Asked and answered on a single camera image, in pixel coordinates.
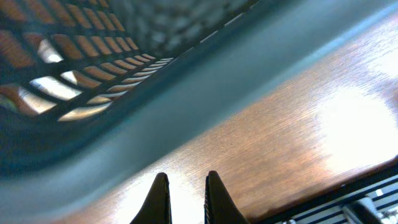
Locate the grey plastic slotted basket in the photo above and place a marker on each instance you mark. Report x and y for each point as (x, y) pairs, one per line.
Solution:
(94, 91)

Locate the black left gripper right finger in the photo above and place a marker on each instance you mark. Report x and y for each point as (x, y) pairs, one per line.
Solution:
(219, 206)

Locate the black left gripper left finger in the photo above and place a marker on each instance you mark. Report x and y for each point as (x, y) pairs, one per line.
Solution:
(156, 208)

